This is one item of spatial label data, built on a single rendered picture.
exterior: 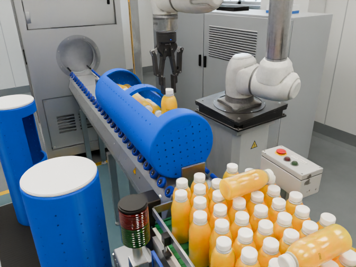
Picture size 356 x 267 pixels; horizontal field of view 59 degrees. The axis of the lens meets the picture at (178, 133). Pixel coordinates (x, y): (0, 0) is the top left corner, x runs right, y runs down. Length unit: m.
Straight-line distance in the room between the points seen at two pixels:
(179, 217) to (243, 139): 0.81
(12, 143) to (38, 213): 1.03
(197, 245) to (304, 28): 2.16
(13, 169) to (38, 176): 1.02
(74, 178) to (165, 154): 0.35
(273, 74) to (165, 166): 0.68
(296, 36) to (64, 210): 2.16
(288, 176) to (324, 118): 3.02
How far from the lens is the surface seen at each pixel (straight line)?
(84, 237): 1.30
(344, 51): 3.91
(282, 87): 1.57
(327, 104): 4.09
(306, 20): 2.80
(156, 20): 1.19
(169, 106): 1.25
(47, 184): 1.23
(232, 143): 1.73
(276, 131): 2.90
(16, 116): 2.15
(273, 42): 1.56
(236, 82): 1.69
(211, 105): 1.78
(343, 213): 2.93
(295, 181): 1.15
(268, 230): 0.91
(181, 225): 1.05
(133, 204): 0.68
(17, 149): 2.23
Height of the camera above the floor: 1.67
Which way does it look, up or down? 25 degrees down
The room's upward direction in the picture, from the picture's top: 1 degrees counter-clockwise
